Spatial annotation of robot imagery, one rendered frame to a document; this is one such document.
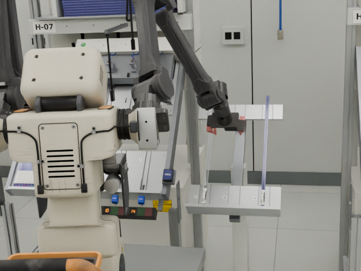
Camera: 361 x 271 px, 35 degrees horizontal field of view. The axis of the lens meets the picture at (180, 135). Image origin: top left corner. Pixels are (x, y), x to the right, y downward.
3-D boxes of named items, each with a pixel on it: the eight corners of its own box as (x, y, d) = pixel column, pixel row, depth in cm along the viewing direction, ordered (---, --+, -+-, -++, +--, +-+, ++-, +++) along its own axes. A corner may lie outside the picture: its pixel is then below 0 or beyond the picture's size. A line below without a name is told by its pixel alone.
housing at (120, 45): (182, 69, 263) (177, 50, 251) (83, 70, 273) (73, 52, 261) (184, 55, 267) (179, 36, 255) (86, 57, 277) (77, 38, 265)
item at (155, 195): (164, 200, 229) (160, 193, 223) (14, 195, 243) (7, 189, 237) (164, 198, 230) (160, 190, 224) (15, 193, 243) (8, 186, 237)
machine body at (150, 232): (188, 307, 274) (182, 187, 256) (54, 297, 288) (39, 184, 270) (209, 244, 335) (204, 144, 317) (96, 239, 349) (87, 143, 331)
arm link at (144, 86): (132, 104, 158) (148, 97, 156) (134, 76, 164) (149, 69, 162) (152, 120, 164) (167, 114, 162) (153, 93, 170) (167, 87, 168)
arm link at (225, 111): (212, 109, 199) (228, 107, 198) (210, 94, 203) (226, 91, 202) (215, 120, 205) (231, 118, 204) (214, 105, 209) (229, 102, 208)
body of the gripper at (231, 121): (213, 115, 214) (209, 104, 208) (239, 115, 211) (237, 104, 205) (210, 129, 211) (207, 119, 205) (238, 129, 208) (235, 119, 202)
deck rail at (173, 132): (168, 200, 229) (166, 194, 224) (164, 200, 229) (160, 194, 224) (187, 61, 264) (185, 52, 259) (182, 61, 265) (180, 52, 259)
